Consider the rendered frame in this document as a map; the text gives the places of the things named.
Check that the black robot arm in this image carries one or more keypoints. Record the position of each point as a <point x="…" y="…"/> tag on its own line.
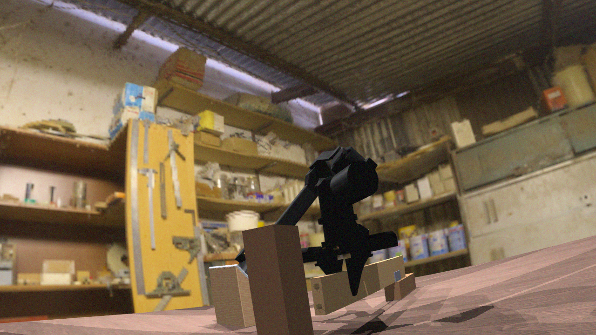
<point x="349" y="179"/>

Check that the long wooden rail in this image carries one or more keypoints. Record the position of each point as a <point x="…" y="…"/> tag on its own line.
<point x="332" y="292"/>

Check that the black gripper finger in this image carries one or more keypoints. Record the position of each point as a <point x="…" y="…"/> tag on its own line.
<point x="354" y="268"/>
<point x="331" y="267"/>

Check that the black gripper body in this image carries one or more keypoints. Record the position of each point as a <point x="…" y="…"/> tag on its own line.
<point x="340" y="230"/>

